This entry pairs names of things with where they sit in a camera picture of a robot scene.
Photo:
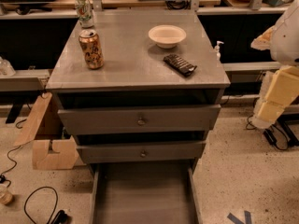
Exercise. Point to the wooden block stand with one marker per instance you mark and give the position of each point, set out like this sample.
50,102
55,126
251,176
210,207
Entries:
44,130

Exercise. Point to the black snack bar packet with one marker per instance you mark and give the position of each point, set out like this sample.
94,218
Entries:
179,64

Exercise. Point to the black table leg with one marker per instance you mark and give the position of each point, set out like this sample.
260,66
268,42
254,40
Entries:
285,122

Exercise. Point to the clear plastic container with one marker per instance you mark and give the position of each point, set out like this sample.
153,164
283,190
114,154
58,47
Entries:
6,69

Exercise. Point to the grey middle drawer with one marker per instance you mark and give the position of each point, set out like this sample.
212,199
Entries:
154,151

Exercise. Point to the grey open bottom drawer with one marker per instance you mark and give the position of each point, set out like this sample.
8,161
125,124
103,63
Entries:
151,192

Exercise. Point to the orange soda can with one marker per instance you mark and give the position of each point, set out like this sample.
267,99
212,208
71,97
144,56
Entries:
91,48

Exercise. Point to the white pump bottle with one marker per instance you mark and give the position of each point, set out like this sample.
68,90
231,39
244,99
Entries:
217,49

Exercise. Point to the clear plastic cup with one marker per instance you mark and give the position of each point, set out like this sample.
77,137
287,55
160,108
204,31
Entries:
5,195

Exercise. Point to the white bowl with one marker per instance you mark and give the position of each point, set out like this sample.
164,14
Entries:
167,36

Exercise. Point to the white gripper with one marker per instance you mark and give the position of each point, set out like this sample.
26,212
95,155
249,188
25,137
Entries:
286,42

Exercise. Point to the grey top drawer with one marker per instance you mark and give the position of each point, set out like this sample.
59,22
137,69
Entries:
139,119

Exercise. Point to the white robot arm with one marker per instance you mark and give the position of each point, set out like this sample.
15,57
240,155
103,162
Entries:
284,37

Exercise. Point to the grey drawer cabinet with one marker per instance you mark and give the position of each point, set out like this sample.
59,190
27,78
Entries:
134,72

